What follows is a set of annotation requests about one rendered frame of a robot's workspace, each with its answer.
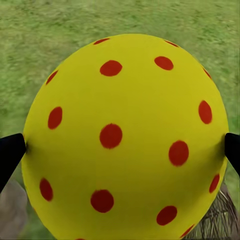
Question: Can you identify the wicker basket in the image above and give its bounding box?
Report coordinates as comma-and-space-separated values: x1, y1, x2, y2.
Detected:
182, 178, 240, 240

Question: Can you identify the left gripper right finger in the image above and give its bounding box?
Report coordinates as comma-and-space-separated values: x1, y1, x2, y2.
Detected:
225, 132, 240, 176

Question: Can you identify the easter egg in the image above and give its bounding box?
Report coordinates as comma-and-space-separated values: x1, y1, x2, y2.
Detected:
21, 33, 229, 240

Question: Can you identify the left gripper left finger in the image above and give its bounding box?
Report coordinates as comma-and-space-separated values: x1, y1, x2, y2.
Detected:
0, 133, 26, 193

